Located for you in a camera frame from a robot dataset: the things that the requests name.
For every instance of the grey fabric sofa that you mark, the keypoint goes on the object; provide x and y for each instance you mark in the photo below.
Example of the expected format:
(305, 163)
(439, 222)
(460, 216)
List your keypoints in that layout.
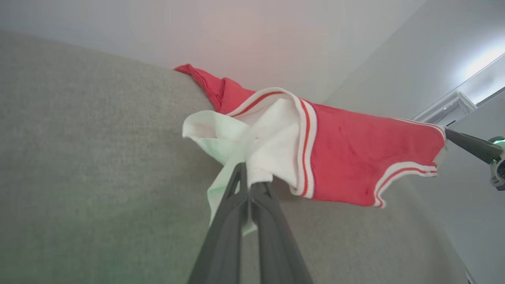
(98, 177)

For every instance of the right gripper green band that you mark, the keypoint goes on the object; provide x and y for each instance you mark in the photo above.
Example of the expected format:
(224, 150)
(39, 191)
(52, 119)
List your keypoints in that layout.
(499, 171)

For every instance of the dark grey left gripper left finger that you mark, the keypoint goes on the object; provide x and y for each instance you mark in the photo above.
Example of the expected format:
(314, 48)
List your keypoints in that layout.
(225, 236)

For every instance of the white door frame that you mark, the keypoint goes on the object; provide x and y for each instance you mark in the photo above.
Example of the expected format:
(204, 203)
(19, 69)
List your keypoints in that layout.
(449, 108)

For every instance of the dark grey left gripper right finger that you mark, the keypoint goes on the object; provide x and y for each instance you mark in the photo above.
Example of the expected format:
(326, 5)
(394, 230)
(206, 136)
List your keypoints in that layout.
(276, 244)

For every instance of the red and white cloth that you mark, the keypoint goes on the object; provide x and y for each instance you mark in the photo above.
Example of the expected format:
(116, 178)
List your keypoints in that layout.
(347, 157)

